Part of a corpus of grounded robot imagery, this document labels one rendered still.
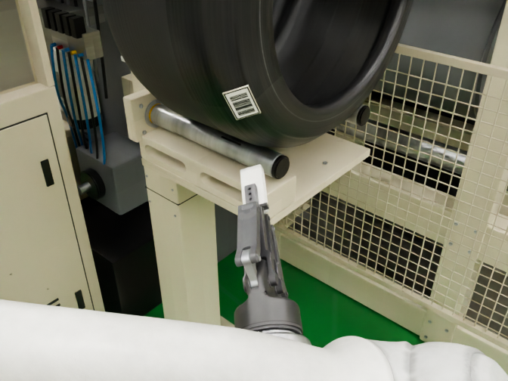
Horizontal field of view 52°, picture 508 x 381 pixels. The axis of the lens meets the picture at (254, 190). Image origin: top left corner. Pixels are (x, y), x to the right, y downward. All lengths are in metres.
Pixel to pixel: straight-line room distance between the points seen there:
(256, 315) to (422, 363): 0.22
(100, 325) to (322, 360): 0.15
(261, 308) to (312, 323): 1.30
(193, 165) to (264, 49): 0.35
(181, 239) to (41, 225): 0.36
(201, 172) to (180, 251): 0.45
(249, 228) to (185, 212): 0.76
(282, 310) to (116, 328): 0.24
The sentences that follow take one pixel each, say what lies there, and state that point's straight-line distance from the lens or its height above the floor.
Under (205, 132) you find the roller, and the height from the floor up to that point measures 0.92.
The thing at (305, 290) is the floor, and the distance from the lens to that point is 1.98.
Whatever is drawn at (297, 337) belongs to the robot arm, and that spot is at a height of 0.95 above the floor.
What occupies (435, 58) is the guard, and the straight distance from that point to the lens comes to 1.23.
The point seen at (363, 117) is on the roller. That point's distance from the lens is 1.13.
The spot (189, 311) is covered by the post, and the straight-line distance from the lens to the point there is 1.58.
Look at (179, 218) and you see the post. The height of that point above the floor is 0.57.
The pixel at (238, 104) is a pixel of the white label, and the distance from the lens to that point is 0.78.
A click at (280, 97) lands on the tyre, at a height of 1.05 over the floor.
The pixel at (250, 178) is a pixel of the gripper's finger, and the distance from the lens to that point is 0.69.
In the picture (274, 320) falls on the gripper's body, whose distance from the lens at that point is 0.57.
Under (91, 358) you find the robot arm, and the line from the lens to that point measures 0.37.
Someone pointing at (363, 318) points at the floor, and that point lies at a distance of 1.91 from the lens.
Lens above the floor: 1.37
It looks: 33 degrees down
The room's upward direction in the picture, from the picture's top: straight up
